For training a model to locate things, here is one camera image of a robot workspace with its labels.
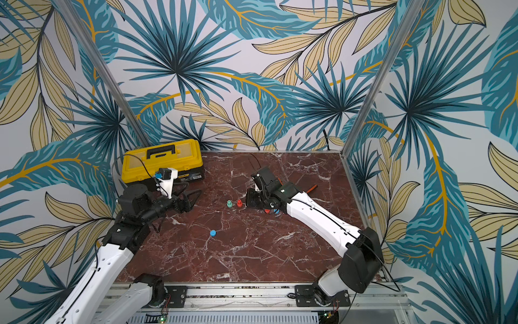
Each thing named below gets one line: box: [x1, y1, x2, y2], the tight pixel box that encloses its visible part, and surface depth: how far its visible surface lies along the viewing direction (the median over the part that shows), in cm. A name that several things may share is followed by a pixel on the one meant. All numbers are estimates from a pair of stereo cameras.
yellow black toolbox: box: [120, 139, 206, 185], surface depth 96 cm
